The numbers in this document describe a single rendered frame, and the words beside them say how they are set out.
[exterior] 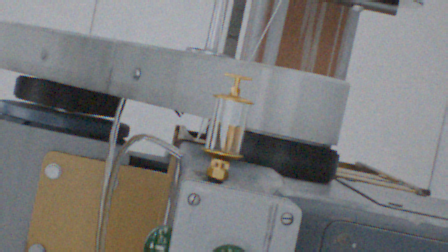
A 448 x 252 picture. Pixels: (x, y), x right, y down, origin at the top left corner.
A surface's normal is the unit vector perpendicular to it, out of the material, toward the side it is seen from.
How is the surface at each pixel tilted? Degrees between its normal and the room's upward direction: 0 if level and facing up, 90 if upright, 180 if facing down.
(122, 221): 90
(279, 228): 90
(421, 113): 90
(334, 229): 90
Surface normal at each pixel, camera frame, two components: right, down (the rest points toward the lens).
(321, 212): 0.04, -0.14
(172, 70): -0.77, -0.12
